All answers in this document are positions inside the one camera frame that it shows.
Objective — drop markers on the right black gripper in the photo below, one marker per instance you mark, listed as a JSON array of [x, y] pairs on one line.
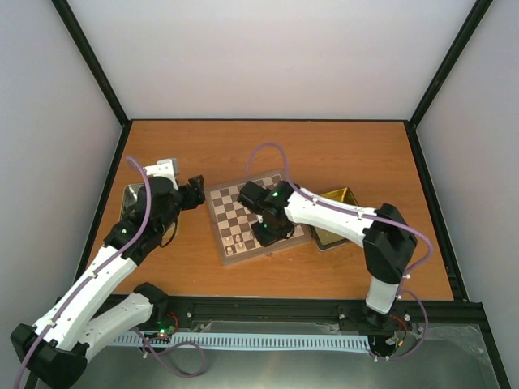
[[268, 240]]

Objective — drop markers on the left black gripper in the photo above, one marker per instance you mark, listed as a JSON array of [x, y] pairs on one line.
[[198, 190]]

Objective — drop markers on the white rook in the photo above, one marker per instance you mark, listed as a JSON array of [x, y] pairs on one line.
[[299, 229]]

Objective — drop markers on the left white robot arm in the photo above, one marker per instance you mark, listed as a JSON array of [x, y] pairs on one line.
[[59, 345]]

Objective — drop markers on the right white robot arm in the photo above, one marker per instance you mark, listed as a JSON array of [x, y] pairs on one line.
[[382, 234]]

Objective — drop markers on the left controller board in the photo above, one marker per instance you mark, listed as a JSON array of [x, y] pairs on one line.
[[167, 327]]

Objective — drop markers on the gold metal tin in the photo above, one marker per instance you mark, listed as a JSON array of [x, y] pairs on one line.
[[328, 238]]

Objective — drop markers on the silver metal tin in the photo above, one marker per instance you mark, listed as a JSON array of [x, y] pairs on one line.
[[129, 197]]

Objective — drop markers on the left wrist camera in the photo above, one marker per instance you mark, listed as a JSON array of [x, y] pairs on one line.
[[167, 168]]

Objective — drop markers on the light blue cable duct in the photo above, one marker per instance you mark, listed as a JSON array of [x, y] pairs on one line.
[[263, 342]]

